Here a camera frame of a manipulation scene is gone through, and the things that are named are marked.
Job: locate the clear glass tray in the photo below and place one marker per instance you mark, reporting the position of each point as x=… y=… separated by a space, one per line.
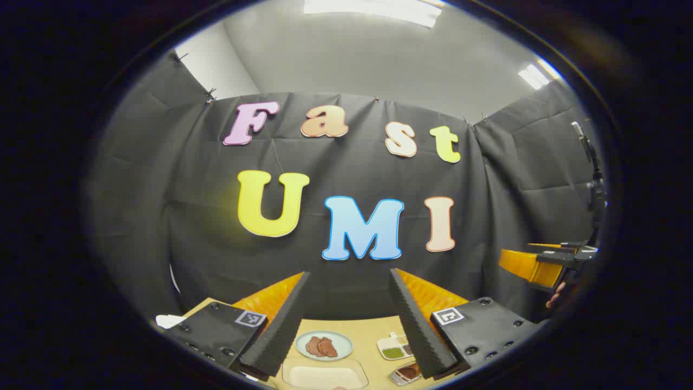
x=286 y=374

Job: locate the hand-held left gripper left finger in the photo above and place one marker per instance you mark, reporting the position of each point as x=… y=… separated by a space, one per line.
x=281 y=330

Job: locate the brown wooden spoon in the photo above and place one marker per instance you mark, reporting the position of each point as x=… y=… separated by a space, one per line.
x=410 y=371

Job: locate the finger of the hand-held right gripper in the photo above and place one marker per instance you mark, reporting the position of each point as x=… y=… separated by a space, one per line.
x=522 y=265

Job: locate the black backdrop cloth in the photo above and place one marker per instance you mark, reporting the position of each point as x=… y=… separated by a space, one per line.
x=335 y=281

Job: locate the ceiling light panel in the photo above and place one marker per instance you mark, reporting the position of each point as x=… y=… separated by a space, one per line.
x=373 y=11
x=534 y=76

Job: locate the white divided grain dish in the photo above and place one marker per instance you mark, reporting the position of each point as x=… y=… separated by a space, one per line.
x=391 y=346

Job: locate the light green plate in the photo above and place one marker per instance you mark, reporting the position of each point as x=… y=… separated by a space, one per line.
x=342 y=340

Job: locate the brown steak piece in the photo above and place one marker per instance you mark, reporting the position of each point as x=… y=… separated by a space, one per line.
x=313 y=346
x=329 y=348

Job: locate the metal chopstick holder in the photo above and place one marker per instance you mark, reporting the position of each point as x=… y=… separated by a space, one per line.
x=394 y=377

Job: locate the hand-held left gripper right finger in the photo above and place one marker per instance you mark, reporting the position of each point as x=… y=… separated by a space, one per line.
x=417 y=330

